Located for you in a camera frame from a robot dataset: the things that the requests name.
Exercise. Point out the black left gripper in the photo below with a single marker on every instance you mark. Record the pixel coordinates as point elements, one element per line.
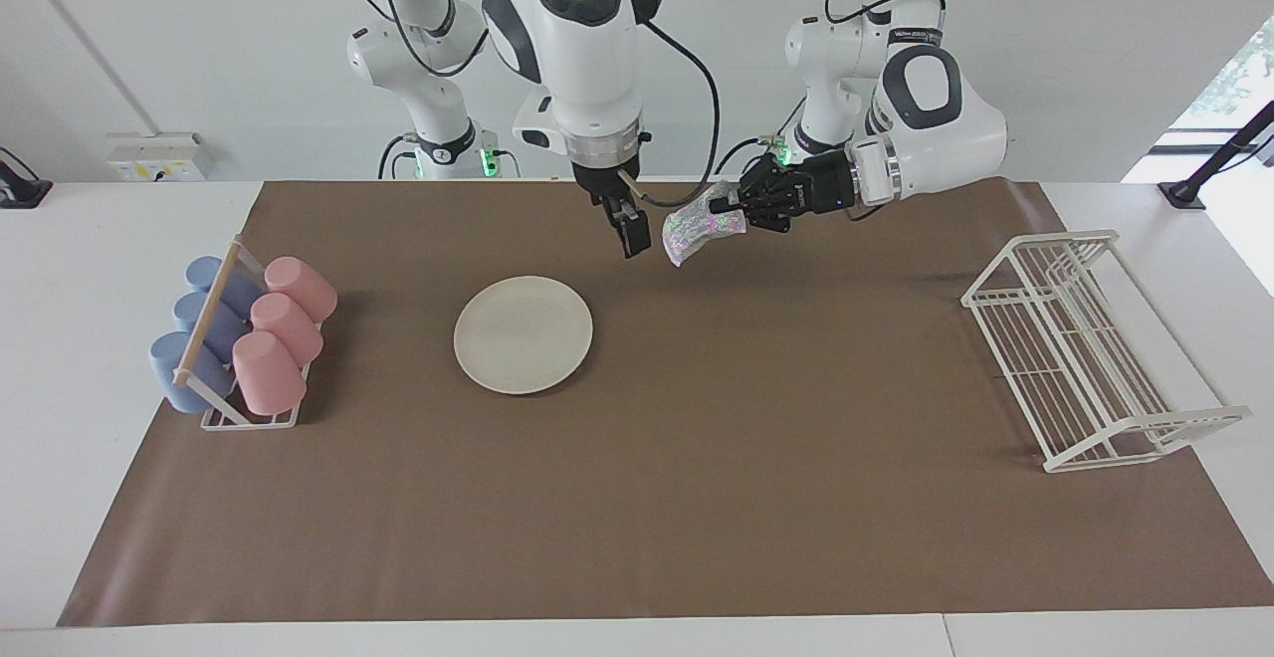
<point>821,189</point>

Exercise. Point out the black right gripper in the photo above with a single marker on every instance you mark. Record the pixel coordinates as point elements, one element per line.
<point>605,184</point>

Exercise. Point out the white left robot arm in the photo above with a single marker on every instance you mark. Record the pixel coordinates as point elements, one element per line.
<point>955,129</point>

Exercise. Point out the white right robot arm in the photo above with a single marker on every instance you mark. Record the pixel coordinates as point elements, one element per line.
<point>587,50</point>

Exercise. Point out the cream round plate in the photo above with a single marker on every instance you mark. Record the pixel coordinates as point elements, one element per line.
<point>523,335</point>

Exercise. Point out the brown table mat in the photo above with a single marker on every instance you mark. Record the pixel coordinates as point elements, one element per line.
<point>697,458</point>

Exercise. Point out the pink plastic cup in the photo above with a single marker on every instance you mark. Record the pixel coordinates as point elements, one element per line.
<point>287,328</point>
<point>267,375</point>
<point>301,289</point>

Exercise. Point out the blue plastic cup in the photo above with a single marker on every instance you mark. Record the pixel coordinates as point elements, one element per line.
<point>207,274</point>
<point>214,324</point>
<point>179,373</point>

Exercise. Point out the cup rack with wooden rod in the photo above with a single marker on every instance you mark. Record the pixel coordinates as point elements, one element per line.
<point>207,311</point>

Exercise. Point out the black pole stand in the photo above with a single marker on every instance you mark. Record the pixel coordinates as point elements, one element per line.
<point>1219,154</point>

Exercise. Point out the white wall outlet box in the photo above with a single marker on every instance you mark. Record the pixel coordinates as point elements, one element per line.
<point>154,157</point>

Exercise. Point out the black clamp mount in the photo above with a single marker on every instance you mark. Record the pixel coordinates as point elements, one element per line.
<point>20,191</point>

